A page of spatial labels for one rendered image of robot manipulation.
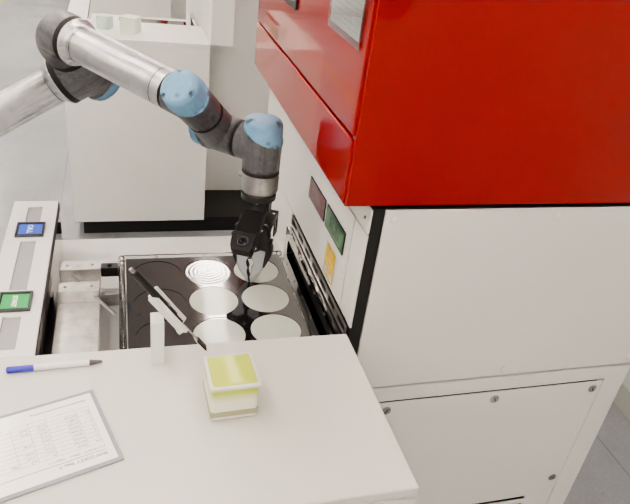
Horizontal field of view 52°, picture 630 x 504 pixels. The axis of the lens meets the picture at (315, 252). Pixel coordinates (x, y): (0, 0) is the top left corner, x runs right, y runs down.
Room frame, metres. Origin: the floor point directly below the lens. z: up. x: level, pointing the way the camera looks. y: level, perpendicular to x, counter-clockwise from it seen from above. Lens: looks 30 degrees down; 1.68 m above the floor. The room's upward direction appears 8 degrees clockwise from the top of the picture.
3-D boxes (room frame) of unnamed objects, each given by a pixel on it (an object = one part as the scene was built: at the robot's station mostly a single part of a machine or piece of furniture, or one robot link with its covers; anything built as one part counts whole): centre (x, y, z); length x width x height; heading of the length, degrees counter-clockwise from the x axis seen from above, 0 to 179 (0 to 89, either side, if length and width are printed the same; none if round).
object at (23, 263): (1.02, 0.56, 0.89); 0.55 x 0.09 x 0.14; 19
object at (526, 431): (1.44, -0.28, 0.41); 0.82 x 0.71 x 0.82; 19
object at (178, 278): (1.07, 0.19, 0.90); 0.34 x 0.34 x 0.01; 19
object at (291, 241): (1.16, 0.00, 0.89); 0.44 x 0.02 x 0.10; 19
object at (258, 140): (1.18, 0.13, 1.21); 0.09 x 0.08 x 0.11; 66
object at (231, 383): (0.73, 0.10, 1.00); 0.07 x 0.07 x 0.07; 21
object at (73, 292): (1.04, 0.46, 0.89); 0.08 x 0.03 x 0.03; 109
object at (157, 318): (0.81, 0.22, 1.03); 0.06 x 0.04 x 0.13; 109
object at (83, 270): (1.12, 0.49, 0.89); 0.08 x 0.03 x 0.03; 109
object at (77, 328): (0.97, 0.44, 0.87); 0.36 x 0.08 x 0.03; 19
